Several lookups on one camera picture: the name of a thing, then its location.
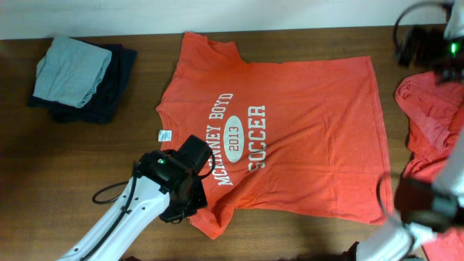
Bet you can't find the red printed soccer t-shirt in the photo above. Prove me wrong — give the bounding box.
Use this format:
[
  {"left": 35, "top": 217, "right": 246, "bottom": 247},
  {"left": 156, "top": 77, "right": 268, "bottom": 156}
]
[{"left": 157, "top": 32, "right": 392, "bottom": 239}]

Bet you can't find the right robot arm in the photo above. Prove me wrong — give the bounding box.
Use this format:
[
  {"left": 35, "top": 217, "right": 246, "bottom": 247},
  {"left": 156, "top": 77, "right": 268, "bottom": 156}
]
[{"left": 340, "top": 1, "right": 463, "bottom": 260}]

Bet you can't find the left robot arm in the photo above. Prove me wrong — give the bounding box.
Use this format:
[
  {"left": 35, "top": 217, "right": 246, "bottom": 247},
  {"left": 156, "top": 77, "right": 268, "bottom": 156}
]
[{"left": 61, "top": 135, "right": 215, "bottom": 261}]

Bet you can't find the red garment at right edge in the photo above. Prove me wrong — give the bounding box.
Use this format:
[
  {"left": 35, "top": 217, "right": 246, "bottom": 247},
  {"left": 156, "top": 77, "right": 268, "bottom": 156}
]
[{"left": 394, "top": 70, "right": 464, "bottom": 261}]

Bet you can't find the folded dark navy garment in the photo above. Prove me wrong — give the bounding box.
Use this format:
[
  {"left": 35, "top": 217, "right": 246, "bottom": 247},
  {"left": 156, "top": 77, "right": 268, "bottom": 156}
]
[{"left": 28, "top": 44, "right": 137, "bottom": 124}]

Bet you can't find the folded light grey garment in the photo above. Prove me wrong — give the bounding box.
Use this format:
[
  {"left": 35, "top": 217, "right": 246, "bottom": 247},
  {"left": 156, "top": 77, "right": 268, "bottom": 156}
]
[{"left": 33, "top": 36, "right": 112, "bottom": 108}]

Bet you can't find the right black camera cable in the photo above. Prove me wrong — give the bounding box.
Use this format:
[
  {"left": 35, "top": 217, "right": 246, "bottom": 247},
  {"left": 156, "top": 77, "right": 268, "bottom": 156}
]
[{"left": 375, "top": 0, "right": 454, "bottom": 261}]

